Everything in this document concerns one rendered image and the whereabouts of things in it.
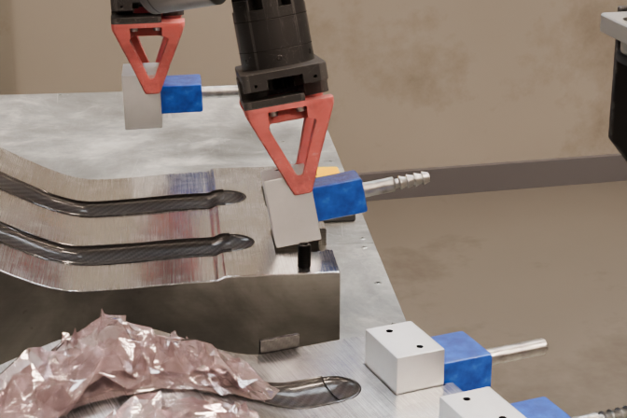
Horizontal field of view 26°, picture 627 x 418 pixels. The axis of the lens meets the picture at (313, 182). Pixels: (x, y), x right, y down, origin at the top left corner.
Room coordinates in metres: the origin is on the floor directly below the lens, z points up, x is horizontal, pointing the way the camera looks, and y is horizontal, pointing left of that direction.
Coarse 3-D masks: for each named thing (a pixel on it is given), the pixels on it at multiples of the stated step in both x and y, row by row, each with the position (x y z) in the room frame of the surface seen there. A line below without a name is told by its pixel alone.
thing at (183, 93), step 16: (128, 64) 1.30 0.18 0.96; (144, 64) 1.30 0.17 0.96; (128, 80) 1.26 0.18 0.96; (176, 80) 1.29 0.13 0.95; (192, 80) 1.28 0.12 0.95; (128, 96) 1.26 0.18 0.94; (144, 96) 1.26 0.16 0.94; (160, 96) 1.27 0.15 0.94; (176, 96) 1.27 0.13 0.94; (192, 96) 1.27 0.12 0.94; (208, 96) 1.29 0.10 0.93; (224, 96) 1.29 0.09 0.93; (128, 112) 1.26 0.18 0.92; (144, 112) 1.26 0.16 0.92; (160, 112) 1.26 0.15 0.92; (176, 112) 1.27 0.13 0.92; (128, 128) 1.26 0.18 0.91; (144, 128) 1.26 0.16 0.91
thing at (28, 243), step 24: (24, 192) 1.10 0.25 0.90; (48, 192) 1.11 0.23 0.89; (216, 192) 1.12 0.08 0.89; (240, 192) 1.12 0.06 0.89; (96, 216) 1.08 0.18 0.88; (0, 240) 0.98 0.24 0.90; (24, 240) 1.00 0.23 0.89; (48, 240) 1.00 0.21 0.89; (168, 240) 1.02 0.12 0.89; (192, 240) 1.01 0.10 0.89; (216, 240) 1.02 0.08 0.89; (240, 240) 1.01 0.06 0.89; (72, 264) 0.97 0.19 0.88; (96, 264) 0.97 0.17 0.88
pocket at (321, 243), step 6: (324, 234) 1.03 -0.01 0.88; (318, 240) 1.03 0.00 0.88; (324, 240) 1.03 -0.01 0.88; (288, 246) 1.03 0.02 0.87; (294, 246) 1.03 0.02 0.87; (312, 246) 1.04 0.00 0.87; (318, 246) 1.03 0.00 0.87; (324, 246) 1.03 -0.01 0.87; (276, 252) 1.03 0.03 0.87; (282, 252) 1.03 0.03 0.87; (288, 252) 1.03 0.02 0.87
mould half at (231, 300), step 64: (0, 192) 1.06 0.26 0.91; (64, 192) 1.13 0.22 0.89; (128, 192) 1.14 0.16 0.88; (192, 192) 1.13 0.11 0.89; (256, 192) 1.12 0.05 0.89; (0, 256) 0.94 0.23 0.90; (256, 256) 0.97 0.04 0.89; (320, 256) 0.97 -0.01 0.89; (0, 320) 0.92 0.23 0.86; (64, 320) 0.92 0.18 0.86; (128, 320) 0.93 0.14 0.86; (192, 320) 0.93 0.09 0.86; (256, 320) 0.94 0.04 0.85; (320, 320) 0.94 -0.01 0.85
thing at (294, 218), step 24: (264, 192) 1.02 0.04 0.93; (288, 192) 0.99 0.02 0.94; (312, 192) 0.99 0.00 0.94; (336, 192) 1.00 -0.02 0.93; (360, 192) 1.00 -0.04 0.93; (384, 192) 1.02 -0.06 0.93; (288, 216) 0.99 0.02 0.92; (312, 216) 0.99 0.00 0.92; (336, 216) 0.99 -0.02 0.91; (288, 240) 0.98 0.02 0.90; (312, 240) 0.99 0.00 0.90
